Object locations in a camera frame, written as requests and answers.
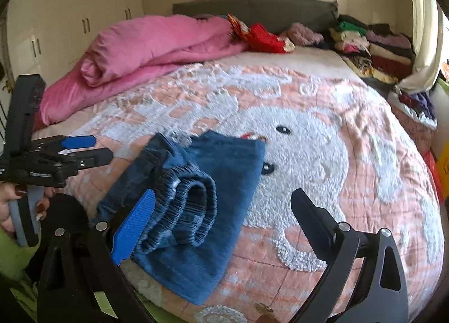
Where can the person's left hand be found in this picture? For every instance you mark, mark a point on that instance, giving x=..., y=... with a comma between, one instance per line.
x=5, y=210

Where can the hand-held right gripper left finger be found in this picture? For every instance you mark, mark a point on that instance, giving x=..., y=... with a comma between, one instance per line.
x=135, y=224

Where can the pile of folded clothes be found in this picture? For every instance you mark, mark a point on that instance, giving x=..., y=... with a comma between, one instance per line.
x=382, y=49

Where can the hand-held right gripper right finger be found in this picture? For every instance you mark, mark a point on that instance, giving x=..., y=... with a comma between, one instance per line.
x=312, y=221

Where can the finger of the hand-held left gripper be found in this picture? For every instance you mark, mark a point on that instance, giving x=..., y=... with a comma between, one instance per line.
x=94, y=156
x=80, y=141

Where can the fluffy mauve cloth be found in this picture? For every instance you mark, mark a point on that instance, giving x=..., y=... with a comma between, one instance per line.
x=305, y=33

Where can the red patterned cloth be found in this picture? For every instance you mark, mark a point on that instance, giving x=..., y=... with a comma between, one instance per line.
x=263, y=33

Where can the cream wardrobe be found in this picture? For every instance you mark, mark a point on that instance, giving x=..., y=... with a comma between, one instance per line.
x=70, y=3

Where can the blue denim pants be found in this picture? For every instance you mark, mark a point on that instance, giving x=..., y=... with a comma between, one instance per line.
x=228, y=175

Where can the purple white clothes heap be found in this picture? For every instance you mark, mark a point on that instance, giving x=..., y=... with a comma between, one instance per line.
x=421, y=105

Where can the person's green garment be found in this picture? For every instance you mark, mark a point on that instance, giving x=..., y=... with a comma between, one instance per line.
x=158, y=312

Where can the pink blanket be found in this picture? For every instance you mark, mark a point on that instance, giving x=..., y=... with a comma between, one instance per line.
x=140, y=49

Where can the cream curtain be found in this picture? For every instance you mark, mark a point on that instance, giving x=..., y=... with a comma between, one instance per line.
x=424, y=28

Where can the grey bed headboard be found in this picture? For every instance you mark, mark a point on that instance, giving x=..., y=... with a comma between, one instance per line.
x=263, y=7

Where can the pink white patterned bedspread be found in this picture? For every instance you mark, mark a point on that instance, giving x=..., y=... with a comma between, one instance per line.
x=350, y=168

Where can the red bag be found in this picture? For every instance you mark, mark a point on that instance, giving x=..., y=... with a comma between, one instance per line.
x=433, y=175

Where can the yellow bag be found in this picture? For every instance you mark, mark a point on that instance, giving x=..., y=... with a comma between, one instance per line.
x=445, y=161

